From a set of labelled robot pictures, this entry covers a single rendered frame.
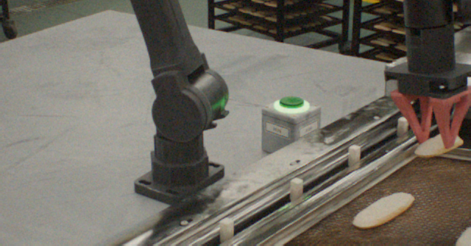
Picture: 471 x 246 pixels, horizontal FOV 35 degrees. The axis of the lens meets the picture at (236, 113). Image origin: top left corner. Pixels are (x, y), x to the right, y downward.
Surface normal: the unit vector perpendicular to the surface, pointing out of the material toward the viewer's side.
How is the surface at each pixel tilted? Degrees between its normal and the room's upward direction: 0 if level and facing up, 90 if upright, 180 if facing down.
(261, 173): 0
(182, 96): 90
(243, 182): 0
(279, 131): 90
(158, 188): 0
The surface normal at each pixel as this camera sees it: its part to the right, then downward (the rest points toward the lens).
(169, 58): -0.36, 0.15
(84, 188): 0.00, -0.92
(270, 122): -0.67, 0.29
